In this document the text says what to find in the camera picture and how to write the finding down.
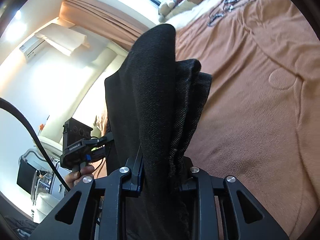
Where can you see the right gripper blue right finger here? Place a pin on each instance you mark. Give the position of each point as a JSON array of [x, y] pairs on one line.
[[187, 181]]

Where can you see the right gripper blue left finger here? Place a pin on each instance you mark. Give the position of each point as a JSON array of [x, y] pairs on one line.
[[133, 185]]

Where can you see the black drawstring pants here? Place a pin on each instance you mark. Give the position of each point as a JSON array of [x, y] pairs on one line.
[[154, 104]]

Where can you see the person's left hand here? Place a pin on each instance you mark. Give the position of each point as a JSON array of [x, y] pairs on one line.
[[74, 177]]

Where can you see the white padded headboard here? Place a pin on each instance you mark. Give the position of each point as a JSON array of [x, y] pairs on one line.
[[108, 61]]

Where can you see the orange bed blanket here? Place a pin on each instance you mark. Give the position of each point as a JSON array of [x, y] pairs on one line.
[[261, 119]]

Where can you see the white air conditioner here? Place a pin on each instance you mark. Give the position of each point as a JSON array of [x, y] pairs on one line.
[[32, 47]]

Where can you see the pink curtain left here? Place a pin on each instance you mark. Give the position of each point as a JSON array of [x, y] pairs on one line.
[[103, 20]]

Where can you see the plush toy pile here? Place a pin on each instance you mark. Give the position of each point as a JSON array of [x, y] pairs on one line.
[[165, 8]]

